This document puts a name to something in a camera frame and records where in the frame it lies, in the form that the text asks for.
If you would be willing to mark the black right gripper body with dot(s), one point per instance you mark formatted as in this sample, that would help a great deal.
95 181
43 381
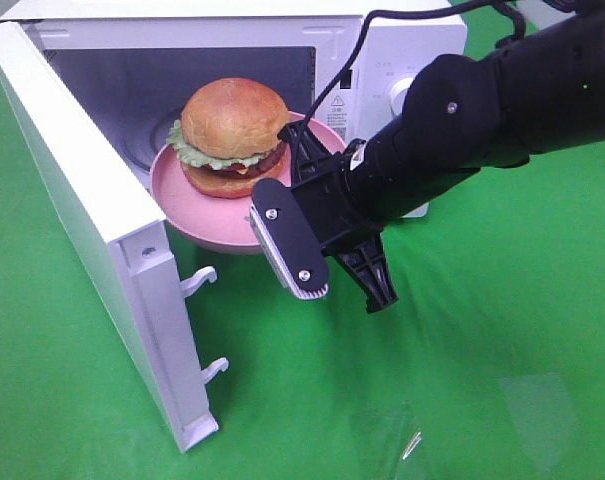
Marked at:
349 197

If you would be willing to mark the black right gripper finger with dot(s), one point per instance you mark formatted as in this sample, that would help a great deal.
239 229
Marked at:
287 240

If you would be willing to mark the pink round plate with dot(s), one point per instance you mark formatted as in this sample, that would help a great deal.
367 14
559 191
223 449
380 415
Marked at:
220 225

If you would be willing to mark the burger with lettuce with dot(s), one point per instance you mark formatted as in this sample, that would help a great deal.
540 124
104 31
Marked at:
226 138

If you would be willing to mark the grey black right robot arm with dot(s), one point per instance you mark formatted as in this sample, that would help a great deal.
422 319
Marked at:
532 95

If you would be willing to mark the white warning label sticker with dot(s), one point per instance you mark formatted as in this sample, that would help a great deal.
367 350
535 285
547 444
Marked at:
337 115

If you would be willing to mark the white upper power knob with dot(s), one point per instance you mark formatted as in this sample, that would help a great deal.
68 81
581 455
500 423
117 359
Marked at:
397 94

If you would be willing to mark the glass microwave turntable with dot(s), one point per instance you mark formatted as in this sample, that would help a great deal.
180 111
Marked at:
146 136

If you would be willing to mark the clear tape patch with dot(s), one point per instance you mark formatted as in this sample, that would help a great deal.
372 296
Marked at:
386 435

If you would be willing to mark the white microwave oven body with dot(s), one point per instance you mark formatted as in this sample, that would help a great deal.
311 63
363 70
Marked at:
119 58

